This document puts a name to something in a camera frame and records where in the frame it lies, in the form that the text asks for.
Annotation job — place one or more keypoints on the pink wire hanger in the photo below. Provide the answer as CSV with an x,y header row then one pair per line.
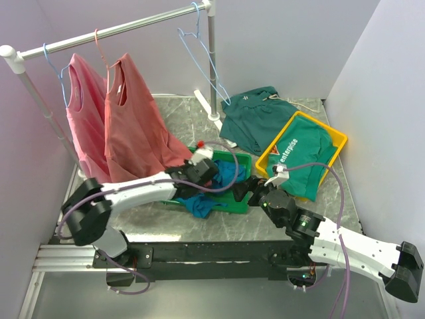
x,y
104,60

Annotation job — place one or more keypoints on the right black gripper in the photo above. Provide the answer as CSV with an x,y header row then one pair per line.
x,y
252,184

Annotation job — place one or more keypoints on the blue t shirt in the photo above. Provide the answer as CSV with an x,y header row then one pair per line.
x,y
202,204

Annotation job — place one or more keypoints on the salmon red t shirt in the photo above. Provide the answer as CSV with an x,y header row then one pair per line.
x,y
137,141

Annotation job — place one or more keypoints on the blue hanger with pink shirt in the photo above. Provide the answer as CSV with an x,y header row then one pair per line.
x,y
59,74

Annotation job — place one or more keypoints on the green plastic tray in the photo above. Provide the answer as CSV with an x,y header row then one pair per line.
x,y
242,159

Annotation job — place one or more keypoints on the white clothes rack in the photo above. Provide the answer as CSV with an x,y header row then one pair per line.
x,y
15,60

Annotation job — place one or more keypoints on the pink t shirt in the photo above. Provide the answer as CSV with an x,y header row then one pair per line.
x,y
86,118

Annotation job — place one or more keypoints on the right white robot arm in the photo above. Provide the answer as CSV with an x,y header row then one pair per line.
x,y
398,268

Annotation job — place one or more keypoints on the dark green garment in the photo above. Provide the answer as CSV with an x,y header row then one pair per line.
x,y
253,119

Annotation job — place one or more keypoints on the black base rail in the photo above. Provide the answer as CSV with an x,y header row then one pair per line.
x,y
216,260

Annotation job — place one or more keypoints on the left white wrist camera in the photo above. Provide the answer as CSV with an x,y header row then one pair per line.
x,y
202,152

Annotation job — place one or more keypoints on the yellow plastic tray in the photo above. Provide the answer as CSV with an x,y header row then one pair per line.
x,y
339,140

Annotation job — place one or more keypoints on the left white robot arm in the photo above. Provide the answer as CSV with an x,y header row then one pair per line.
x,y
87,212

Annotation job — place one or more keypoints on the green enterprise t shirt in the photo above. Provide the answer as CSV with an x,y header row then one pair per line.
x,y
303,142

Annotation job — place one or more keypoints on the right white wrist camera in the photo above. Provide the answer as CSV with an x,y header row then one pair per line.
x,y
280,175

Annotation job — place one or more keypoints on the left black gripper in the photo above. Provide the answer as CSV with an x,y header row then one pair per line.
x,y
186,165

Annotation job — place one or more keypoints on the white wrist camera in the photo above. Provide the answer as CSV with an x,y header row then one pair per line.
x,y
280,175
202,152

